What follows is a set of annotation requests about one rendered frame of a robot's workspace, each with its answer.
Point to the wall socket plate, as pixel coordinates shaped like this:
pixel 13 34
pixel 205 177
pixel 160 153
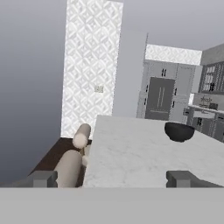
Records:
pixel 99 88

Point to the beige bar stool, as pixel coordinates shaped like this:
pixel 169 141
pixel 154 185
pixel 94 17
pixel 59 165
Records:
pixel 69 167
pixel 81 136

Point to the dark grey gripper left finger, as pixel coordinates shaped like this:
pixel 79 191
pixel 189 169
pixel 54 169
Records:
pixel 43 178

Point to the grey tall cupboard run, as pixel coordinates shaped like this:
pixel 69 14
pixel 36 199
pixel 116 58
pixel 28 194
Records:
pixel 183 87

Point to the grey base cupboards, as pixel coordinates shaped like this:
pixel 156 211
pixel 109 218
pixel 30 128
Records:
pixel 208 121

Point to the black bowl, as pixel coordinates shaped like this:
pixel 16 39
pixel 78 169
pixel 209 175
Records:
pixel 178 131

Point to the grey wall cupboards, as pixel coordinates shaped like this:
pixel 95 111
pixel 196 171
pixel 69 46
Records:
pixel 212 70

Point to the grey fridge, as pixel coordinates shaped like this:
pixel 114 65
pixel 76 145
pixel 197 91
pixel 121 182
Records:
pixel 159 98

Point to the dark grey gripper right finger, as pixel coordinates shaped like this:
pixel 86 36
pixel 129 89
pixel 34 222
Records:
pixel 180 178

